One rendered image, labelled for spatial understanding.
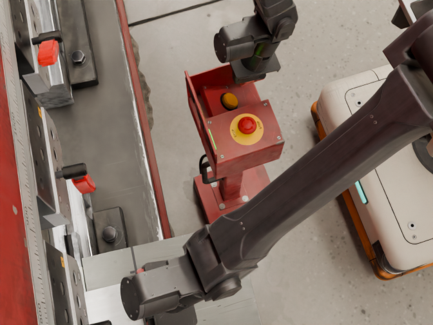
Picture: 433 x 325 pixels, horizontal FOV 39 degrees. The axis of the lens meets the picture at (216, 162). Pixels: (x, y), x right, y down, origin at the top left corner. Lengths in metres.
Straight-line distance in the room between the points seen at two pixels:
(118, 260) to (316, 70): 1.41
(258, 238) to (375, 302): 1.40
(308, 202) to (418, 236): 1.21
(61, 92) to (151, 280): 0.54
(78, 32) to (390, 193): 1.02
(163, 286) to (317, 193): 0.25
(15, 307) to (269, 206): 0.29
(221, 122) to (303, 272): 0.85
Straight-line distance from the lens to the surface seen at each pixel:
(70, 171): 0.82
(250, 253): 0.73
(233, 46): 1.14
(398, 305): 2.10
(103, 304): 1.03
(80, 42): 1.29
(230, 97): 1.40
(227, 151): 1.30
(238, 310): 1.01
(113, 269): 1.03
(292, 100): 2.21
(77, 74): 1.26
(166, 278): 0.79
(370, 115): 0.60
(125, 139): 1.22
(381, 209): 1.85
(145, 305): 0.79
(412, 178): 1.89
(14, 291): 0.57
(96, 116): 1.25
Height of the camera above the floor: 2.01
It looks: 72 degrees down
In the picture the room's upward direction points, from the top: straight up
